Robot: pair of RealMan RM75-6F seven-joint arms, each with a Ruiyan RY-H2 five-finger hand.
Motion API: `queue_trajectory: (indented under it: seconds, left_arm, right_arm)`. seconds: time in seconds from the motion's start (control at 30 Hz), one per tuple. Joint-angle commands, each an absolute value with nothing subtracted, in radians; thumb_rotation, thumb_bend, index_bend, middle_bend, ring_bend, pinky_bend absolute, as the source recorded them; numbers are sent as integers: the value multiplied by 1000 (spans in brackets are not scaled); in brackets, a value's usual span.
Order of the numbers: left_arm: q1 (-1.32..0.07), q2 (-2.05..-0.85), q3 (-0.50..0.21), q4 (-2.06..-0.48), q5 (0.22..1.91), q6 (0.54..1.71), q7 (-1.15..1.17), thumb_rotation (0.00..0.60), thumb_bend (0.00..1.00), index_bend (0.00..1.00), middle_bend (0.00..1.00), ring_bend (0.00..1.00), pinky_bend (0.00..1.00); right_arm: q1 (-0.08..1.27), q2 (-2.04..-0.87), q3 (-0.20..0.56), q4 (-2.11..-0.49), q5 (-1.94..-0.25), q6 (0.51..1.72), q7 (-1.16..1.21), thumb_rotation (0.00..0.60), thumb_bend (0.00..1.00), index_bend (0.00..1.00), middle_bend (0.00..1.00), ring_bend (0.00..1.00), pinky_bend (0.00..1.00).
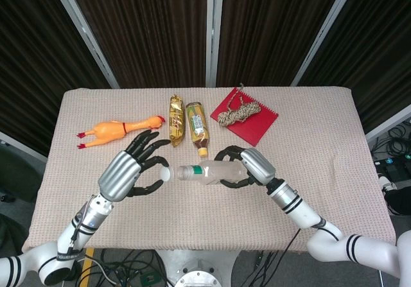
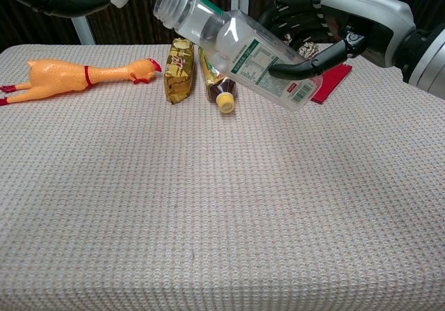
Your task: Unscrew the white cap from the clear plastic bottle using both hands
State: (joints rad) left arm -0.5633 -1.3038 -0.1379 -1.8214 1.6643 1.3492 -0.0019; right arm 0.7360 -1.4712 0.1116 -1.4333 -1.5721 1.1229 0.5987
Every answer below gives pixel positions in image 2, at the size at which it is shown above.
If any beige cloth-covered table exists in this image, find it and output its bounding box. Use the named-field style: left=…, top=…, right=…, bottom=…
left=0, top=42, right=445, bottom=311

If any gold snack packet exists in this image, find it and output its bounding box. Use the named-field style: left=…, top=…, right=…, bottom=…
left=163, top=37, right=196, bottom=105

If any beige rope bundle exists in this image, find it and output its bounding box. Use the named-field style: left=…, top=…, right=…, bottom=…
left=283, top=32, right=321, bottom=61

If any red spiral notebook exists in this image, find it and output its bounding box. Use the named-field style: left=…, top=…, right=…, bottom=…
left=309, top=63, right=353, bottom=105

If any orange rubber chicken toy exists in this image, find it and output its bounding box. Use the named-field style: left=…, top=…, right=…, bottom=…
left=0, top=57, right=163, bottom=107

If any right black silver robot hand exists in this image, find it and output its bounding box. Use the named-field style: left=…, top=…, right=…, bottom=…
left=257, top=0, right=416, bottom=81

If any transparent plastic bottle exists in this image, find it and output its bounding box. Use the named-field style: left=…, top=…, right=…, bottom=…
left=153, top=0, right=319, bottom=113

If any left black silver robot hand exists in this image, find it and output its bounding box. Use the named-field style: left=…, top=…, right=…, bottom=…
left=0, top=0, right=112, bottom=18

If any brown tea bottle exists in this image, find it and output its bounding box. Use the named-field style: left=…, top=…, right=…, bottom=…
left=197, top=45, right=239, bottom=115

